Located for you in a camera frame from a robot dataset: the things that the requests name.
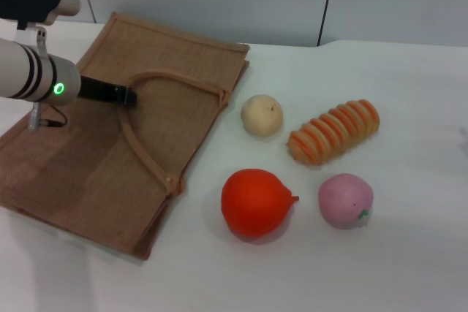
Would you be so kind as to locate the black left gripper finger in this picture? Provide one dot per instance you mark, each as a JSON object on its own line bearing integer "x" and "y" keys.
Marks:
{"x": 126, "y": 95}

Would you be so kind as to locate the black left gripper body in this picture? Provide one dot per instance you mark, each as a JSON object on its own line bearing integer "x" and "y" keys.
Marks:
{"x": 97, "y": 89}

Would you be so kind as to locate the brown jute handbag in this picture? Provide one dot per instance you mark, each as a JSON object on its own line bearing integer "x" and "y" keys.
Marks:
{"x": 109, "y": 136}

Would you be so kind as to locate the orange toy fruit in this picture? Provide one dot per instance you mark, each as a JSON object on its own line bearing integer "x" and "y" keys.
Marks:
{"x": 252, "y": 204}

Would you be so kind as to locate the pink toy peach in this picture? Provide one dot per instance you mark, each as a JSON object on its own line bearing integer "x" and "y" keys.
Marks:
{"x": 343, "y": 200}

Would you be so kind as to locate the beige round toy fruit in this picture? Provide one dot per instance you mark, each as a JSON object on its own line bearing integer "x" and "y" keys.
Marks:
{"x": 261, "y": 114}

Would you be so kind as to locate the striped toy bread loaf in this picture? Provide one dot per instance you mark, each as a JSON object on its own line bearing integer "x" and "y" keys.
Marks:
{"x": 332, "y": 131}

